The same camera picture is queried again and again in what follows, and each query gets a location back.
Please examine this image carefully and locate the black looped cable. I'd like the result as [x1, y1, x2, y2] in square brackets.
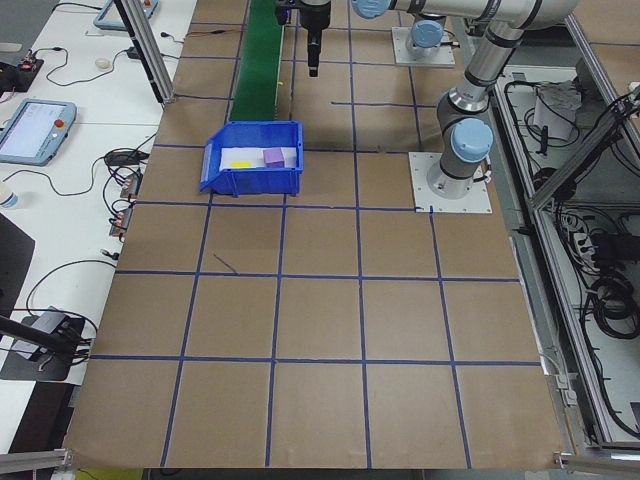
[504, 79, 551, 157]

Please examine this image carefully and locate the black power adapter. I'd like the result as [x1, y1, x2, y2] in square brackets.
[592, 232, 636, 271]

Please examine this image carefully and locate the white power strip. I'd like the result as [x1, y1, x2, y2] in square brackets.
[559, 212, 594, 261]

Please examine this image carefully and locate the metal V-shaped frame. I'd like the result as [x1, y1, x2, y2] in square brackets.
[492, 0, 640, 451]

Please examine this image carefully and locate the white paper cup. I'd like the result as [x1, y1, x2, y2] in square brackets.
[0, 182, 22, 210]

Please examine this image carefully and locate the aluminium profile post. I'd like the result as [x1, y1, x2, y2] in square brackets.
[113, 0, 177, 105]

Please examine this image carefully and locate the white square base plate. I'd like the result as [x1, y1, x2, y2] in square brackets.
[391, 25, 457, 67]
[408, 151, 494, 215]

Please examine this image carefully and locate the grey corner bracket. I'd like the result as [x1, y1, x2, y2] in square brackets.
[554, 372, 579, 409]

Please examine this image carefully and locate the white crumpled bag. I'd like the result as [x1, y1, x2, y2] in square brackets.
[533, 79, 584, 142]

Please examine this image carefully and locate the black electronics box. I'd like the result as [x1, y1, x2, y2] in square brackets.
[0, 57, 45, 94]

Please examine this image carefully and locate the black stand pole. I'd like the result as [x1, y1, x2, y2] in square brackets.
[0, 314, 79, 354]

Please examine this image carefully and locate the white desk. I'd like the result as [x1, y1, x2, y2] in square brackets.
[0, 0, 199, 126]
[0, 119, 161, 389]

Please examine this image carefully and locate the grey box device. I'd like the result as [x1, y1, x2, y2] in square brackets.
[10, 307, 69, 361]

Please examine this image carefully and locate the small relay board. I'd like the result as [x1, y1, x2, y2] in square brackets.
[109, 202, 134, 239]
[122, 169, 143, 201]

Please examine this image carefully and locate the black stand base plate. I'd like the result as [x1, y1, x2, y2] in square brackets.
[0, 313, 87, 385]

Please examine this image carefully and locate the blue plastic storage bin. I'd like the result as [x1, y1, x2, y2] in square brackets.
[198, 121, 305, 198]

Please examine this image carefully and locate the black flat panel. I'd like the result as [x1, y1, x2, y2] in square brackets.
[0, 212, 37, 321]

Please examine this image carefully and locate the aluminium profile bar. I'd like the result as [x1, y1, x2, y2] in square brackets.
[552, 449, 640, 474]
[0, 448, 75, 480]

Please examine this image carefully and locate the light blue teach pendant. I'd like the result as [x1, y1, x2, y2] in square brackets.
[0, 98, 78, 167]
[93, 0, 162, 32]

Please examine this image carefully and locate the black cable bundle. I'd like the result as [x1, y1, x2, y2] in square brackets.
[579, 274, 640, 341]

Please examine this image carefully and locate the green conveyor belt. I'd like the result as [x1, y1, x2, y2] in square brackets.
[229, 0, 287, 123]

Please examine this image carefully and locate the black oblong adapter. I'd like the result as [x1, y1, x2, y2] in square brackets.
[103, 148, 150, 167]

